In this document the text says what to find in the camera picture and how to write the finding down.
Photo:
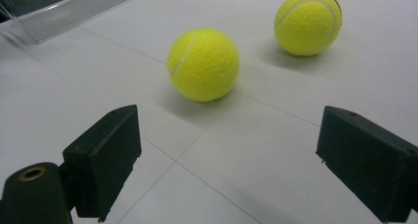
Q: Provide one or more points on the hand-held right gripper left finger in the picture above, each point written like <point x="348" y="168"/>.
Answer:
<point x="105" y="164"/>

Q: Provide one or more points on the yellow tennis ball black print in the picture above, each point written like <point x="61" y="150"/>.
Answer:
<point x="305" y="26"/>

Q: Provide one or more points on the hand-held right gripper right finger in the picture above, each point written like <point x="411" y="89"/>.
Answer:
<point x="368" y="164"/>

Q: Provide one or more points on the clear plastic container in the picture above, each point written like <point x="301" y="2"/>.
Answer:
<point x="59" y="16"/>

